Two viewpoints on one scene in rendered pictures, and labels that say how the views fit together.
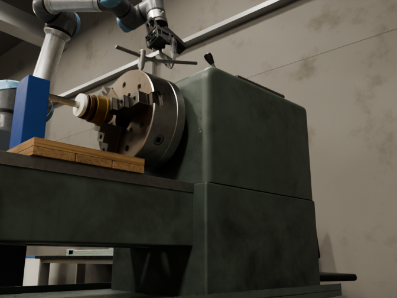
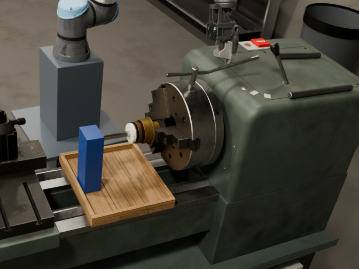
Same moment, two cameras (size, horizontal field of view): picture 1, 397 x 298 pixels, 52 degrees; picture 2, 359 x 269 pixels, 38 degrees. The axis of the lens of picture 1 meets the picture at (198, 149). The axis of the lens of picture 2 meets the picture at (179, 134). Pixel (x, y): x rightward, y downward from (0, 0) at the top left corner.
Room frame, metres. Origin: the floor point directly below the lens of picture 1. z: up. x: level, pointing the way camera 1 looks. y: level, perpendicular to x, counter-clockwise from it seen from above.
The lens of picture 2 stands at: (-0.27, -0.10, 2.06)
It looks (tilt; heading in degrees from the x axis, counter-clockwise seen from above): 33 degrees down; 11
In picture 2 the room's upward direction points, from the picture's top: 10 degrees clockwise
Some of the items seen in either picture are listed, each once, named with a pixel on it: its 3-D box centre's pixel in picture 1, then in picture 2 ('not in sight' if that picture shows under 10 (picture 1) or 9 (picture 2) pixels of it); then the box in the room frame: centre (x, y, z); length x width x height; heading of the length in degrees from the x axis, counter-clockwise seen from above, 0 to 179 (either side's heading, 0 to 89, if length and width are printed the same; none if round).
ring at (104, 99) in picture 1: (96, 109); (145, 131); (1.16, 0.31, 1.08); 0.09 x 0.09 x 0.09; 44
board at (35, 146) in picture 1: (60, 168); (115, 180); (1.09, 0.38, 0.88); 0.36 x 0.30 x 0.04; 44
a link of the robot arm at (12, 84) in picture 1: (8, 97); (73, 15); (1.53, 0.76, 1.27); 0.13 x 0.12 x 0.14; 156
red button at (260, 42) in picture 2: not in sight; (260, 43); (1.73, 0.03, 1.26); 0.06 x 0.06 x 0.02; 44
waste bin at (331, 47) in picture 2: not in sight; (326, 54); (4.10, -0.39, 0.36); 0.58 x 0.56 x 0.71; 140
